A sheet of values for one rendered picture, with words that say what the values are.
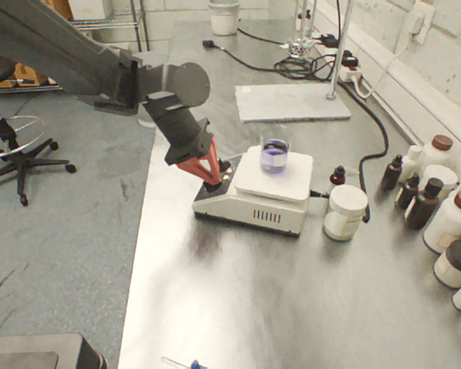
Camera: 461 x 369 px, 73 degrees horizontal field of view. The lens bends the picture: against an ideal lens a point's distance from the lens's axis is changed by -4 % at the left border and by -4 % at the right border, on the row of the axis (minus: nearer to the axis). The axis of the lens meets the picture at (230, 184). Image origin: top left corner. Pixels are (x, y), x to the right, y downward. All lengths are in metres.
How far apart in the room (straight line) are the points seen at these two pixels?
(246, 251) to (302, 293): 0.11
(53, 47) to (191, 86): 0.17
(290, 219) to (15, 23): 0.43
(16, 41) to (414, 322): 0.56
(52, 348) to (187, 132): 0.69
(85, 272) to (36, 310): 0.23
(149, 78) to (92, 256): 1.21
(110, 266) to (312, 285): 1.12
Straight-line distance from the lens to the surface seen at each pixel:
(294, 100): 0.95
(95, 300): 1.45
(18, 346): 1.03
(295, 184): 0.53
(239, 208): 0.54
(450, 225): 0.60
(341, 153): 0.78
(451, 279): 0.59
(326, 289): 0.52
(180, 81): 0.42
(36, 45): 0.33
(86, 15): 2.72
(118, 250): 1.55
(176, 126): 0.50
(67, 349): 0.97
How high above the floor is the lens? 1.19
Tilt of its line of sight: 42 degrees down
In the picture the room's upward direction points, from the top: straight up
